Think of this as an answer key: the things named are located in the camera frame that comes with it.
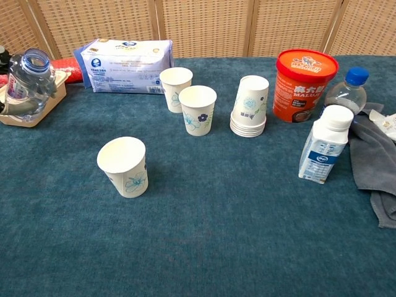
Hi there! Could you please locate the beige lidded lunch box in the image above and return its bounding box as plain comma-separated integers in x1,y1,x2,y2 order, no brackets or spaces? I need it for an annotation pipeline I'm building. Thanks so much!
0,70,71,127

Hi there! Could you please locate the floral paper cup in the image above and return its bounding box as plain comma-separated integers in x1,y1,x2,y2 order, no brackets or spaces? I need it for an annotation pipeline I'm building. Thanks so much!
178,85,217,137
97,136,149,199
159,67,194,114

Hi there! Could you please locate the white snack bag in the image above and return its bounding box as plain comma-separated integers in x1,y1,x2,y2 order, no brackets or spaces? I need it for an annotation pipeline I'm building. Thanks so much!
368,108,396,140

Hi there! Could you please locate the red bubble wrap roll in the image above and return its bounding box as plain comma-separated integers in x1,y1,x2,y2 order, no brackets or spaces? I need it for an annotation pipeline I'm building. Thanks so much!
0,58,84,90

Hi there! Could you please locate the stack of upturned paper cups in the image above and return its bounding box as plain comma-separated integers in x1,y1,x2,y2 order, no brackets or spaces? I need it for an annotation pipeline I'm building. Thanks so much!
229,75,270,138

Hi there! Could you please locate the white blue tissue pack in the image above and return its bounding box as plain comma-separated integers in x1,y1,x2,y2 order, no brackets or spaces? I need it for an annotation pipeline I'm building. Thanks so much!
72,38,174,95

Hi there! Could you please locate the round bottle with blue cap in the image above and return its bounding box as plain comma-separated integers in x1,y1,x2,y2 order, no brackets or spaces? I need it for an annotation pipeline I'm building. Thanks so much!
324,66,371,116

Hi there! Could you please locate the orange instant noodle tub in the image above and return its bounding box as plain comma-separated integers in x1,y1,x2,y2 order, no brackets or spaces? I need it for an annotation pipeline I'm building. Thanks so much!
272,49,340,124

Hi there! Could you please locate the teal table cloth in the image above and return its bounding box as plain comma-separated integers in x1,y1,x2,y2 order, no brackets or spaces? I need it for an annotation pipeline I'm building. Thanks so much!
0,54,396,297

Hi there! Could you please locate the rattan folding screen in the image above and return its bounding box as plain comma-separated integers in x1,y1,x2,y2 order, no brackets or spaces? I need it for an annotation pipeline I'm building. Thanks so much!
0,0,396,62

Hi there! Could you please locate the clear plastic bottle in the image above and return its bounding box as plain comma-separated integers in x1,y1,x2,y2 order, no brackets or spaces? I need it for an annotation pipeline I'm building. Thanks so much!
6,48,58,120

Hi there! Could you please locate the grey towel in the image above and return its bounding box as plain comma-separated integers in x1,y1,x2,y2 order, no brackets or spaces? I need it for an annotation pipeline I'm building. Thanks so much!
348,101,396,229

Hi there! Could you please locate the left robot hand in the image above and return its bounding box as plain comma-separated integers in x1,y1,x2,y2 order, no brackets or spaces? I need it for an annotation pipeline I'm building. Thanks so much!
0,45,59,122

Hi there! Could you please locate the white capped milk bottle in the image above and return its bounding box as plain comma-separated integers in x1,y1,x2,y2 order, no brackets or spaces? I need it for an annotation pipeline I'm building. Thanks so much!
298,104,355,185

